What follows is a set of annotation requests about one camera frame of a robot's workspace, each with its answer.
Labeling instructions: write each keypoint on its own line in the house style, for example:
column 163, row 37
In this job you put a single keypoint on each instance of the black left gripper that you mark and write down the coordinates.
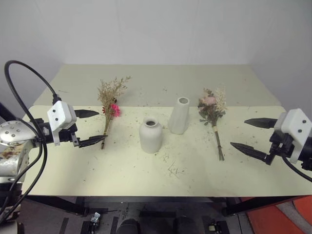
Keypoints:
column 67, row 135

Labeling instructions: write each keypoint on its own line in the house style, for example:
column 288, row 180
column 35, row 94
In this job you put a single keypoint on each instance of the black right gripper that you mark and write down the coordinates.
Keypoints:
column 280, row 146

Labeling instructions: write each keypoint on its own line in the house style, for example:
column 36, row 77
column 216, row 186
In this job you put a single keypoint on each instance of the round white ceramic vase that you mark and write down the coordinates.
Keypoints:
column 150, row 134

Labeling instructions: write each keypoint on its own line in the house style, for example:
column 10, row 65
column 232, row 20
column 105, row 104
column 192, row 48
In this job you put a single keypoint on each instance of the tall white ceramic vase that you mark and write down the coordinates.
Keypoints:
column 180, row 115

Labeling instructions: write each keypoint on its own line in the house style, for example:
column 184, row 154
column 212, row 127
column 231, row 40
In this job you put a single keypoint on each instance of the dried bouquet with magenta flower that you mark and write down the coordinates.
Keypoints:
column 111, row 102

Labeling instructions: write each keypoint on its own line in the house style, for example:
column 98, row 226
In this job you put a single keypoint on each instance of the dried bouquet with pink rose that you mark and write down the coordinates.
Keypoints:
column 214, row 109

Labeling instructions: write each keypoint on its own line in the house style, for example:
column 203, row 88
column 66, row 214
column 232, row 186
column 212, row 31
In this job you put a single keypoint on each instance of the orange red floor object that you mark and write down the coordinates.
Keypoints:
column 280, row 217

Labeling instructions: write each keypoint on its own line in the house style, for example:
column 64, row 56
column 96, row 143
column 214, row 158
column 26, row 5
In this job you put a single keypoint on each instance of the dark rounded robot foot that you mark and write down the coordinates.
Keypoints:
column 128, row 226

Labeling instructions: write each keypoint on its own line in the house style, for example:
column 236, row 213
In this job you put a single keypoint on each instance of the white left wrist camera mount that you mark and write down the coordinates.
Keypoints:
column 60, row 116

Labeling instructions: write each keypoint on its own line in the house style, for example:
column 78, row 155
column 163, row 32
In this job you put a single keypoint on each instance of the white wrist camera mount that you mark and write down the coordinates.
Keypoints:
column 293, row 126
column 60, row 116

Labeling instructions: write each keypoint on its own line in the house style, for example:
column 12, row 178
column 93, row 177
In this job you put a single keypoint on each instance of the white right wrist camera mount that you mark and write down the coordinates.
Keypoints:
column 293, row 126

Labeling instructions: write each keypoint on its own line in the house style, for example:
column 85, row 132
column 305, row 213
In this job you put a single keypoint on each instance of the black table frame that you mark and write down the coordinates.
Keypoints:
column 73, row 203

